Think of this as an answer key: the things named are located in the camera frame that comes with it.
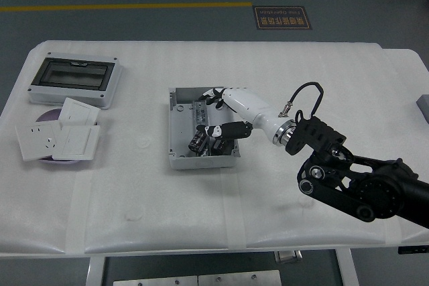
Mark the grey box with dark window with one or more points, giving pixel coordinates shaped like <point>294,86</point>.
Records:
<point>73,75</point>

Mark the long black printed battery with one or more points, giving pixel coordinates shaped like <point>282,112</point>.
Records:
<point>221,146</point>

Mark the open grey junction box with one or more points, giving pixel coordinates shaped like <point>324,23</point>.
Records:
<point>179,132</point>

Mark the grey block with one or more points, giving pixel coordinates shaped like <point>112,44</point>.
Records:
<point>423,105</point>

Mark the short brown cylindrical battery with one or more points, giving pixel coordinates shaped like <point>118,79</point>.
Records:
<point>197,141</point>

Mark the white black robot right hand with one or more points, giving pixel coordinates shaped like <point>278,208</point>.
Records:
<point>249,105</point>

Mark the white table leg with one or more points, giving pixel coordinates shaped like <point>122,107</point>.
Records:
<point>348,267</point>

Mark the white switch panel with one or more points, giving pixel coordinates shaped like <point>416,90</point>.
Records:
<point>77,142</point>
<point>78,112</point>

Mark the metal bracket under table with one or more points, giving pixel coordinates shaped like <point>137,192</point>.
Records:
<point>288,256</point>

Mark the grey metal plate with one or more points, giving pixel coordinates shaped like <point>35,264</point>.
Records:
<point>154,281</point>
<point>239,278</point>

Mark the black table control panel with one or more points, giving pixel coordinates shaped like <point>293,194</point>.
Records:
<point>412,250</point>

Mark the metal mounting rail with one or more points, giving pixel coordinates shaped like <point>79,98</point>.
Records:
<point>200,112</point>

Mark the white socket panel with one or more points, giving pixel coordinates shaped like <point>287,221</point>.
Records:
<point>33,140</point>

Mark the white tape strip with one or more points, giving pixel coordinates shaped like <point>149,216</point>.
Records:
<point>233,212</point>
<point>393,232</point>

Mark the purple plate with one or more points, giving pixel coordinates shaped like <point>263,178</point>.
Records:
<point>48,118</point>

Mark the white foam mat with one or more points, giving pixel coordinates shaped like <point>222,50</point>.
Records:
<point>134,182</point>

